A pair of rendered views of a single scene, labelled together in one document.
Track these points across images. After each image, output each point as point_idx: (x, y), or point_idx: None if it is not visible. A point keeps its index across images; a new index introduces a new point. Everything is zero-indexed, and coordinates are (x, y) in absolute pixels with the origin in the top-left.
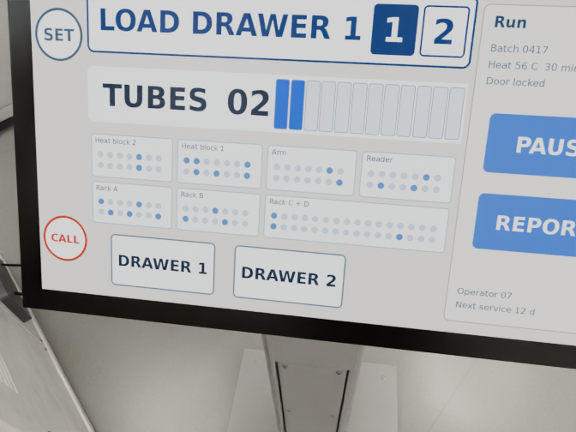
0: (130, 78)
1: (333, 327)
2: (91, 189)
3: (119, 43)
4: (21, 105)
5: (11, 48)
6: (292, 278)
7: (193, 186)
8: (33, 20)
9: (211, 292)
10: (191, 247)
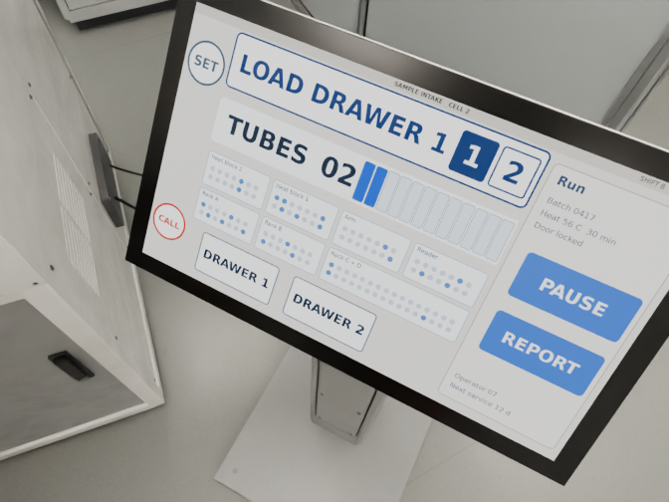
0: (252, 118)
1: (350, 364)
2: (198, 191)
3: (251, 87)
4: (162, 108)
5: (166, 61)
6: (331, 316)
7: (276, 219)
8: (189, 44)
9: (266, 303)
10: (261, 264)
